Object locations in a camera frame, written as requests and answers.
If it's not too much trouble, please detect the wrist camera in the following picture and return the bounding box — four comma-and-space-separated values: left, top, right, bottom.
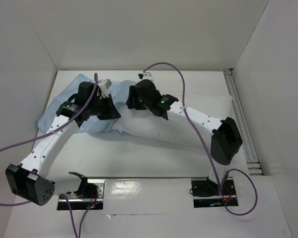
138, 72, 154, 81
77, 79, 112, 100

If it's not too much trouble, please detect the light blue pillowcase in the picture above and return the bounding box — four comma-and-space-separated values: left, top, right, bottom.
38, 73, 131, 134

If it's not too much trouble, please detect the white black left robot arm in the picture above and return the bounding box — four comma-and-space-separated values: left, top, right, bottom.
5, 94, 120, 206

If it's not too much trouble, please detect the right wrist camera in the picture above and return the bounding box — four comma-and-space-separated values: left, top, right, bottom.
138, 72, 154, 81

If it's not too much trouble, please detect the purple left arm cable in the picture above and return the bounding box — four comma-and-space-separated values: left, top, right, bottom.
0, 72, 100, 236

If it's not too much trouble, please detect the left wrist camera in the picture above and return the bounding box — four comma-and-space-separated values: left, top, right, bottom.
77, 79, 112, 100

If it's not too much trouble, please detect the white pillow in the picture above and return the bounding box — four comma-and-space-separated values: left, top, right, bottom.
111, 79, 233, 149

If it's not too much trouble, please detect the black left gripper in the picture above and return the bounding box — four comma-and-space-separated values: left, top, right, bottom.
88, 94, 120, 120

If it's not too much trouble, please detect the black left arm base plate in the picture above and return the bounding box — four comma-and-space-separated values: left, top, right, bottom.
54, 178, 105, 211

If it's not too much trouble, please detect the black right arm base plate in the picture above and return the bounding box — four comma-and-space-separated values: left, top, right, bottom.
189, 178, 238, 208

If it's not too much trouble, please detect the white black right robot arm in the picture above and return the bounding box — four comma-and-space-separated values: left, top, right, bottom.
126, 79, 243, 194

